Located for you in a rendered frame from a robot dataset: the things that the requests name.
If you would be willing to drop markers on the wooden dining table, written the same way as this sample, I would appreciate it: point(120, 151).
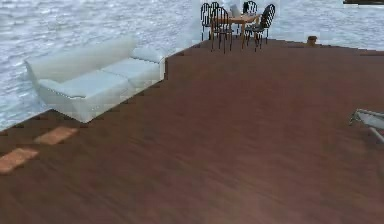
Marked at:
point(245, 20)

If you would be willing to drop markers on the black metal chair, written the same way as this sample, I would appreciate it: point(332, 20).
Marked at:
point(250, 7)
point(205, 15)
point(263, 25)
point(220, 23)

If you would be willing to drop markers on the white sofa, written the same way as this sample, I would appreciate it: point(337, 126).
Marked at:
point(96, 76)

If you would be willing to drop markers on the small brown pot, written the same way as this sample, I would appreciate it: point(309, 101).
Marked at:
point(312, 40)

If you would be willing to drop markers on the dark framed wall picture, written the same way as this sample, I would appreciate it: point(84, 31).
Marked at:
point(363, 1)

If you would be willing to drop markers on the grey laptop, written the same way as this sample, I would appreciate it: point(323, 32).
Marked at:
point(235, 11)

